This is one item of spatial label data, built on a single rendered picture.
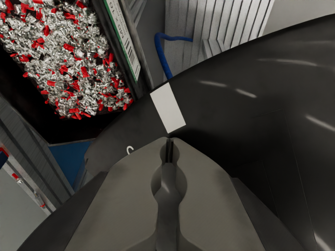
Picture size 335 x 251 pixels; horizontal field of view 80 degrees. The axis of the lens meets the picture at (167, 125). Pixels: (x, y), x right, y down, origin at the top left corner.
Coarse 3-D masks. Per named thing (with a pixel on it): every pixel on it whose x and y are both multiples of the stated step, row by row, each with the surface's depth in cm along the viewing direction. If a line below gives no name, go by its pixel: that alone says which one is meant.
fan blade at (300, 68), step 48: (240, 48) 12; (288, 48) 11; (144, 96) 15; (192, 96) 13; (240, 96) 12; (288, 96) 11; (96, 144) 18; (144, 144) 16; (192, 144) 14; (240, 144) 12; (288, 144) 11; (288, 192) 11
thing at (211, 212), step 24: (192, 168) 10; (216, 168) 10; (192, 192) 8; (216, 192) 8; (192, 216) 7; (216, 216) 7; (240, 216) 7; (192, 240) 7; (216, 240) 7; (240, 240) 7
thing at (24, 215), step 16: (0, 176) 109; (0, 192) 103; (16, 192) 103; (0, 208) 97; (16, 208) 98; (32, 208) 98; (0, 224) 92; (16, 224) 92; (32, 224) 93; (0, 240) 88; (16, 240) 88
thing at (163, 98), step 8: (160, 88) 14; (168, 88) 14; (152, 96) 15; (160, 96) 14; (168, 96) 14; (160, 104) 14; (168, 104) 14; (176, 104) 14; (160, 112) 14; (168, 112) 14; (176, 112) 14; (168, 120) 14; (176, 120) 14; (168, 128) 14; (176, 128) 14
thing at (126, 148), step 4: (132, 136) 16; (128, 140) 16; (132, 140) 16; (124, 144) 17; (128, 144) 16; (132, 144) 16; (136, 144) 16; (120, 148) 17; (124, 148) 17; (128, 148) 17; (132, 148) 16; (136, 148) 16; (124, 152) 17; (128, 152) 17; (124, 156) 17
